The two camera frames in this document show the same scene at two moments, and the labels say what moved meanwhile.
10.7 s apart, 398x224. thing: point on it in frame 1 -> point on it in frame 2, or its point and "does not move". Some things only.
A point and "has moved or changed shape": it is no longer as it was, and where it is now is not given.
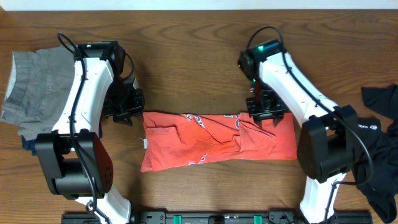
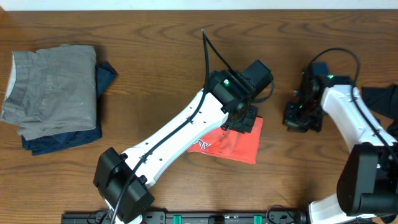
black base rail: [217, 217] does not move
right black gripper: [259, 115] -> [290, 120]
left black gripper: [135, 109] -> [244, 125]
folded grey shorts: [41, 80] does not move
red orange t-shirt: [178, 139] has moved or changed shape
